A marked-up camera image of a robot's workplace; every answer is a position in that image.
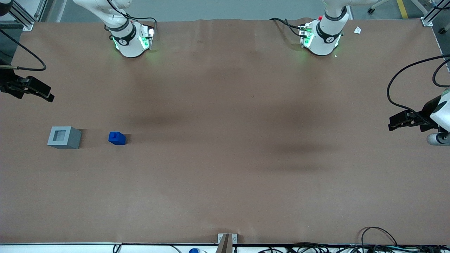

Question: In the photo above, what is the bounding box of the tangled black cables bundle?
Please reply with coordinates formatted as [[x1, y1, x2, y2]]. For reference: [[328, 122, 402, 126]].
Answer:
[[258, 242, 450, 253]]

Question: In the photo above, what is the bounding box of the blue plastic part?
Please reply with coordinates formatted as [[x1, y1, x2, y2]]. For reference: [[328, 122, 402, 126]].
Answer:
[[108, 131, 127, 146]]

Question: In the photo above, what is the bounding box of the aluminium frame profile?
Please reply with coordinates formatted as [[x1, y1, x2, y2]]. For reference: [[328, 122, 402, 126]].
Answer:
[[421, 0, 450, 27], [0, 0, 36, 31]]

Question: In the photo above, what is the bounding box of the white chair leg with caster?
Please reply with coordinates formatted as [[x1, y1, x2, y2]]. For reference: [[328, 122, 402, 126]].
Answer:
[[367, 0, 391, 14]]

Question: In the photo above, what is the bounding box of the black arched cable loop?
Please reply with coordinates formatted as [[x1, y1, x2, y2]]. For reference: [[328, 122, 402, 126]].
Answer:
[[358, 226, 398, 246]]

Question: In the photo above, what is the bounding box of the short black cable loop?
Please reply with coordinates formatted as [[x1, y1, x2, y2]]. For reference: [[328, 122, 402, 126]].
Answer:
[[432, 58, 450, 88]]

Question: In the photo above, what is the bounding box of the long black left arm cable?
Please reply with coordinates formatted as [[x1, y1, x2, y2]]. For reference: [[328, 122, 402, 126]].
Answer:
[[387, 54, 450, 127]]

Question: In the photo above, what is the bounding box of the black left arm base cable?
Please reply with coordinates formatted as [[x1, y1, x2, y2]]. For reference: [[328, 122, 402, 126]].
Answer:
[[270, 17, 305, 36]]

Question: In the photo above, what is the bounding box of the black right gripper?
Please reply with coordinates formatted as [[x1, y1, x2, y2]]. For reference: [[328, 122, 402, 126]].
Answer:
[[0, 70, 55, 103]]

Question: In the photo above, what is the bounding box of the brown paper table cover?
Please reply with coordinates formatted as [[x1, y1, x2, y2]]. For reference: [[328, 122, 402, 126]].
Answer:
[[0, 18, 450, 245]]

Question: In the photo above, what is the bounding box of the gray cube base with recess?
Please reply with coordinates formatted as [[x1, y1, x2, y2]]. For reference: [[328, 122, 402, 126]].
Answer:
[[47, 126, 82, 150]]

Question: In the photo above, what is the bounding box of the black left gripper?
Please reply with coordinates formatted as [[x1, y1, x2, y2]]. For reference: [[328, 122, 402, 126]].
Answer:
[[388, 96, 441, 133]]

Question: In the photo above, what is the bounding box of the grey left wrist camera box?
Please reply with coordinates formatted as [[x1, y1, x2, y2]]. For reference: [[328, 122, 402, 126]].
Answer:
[[426, 132, 450, 146]]

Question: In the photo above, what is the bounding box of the metal bracket with brown post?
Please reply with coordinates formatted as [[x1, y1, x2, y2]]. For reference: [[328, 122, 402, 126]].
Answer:
[[215, 233, 238, 253]]

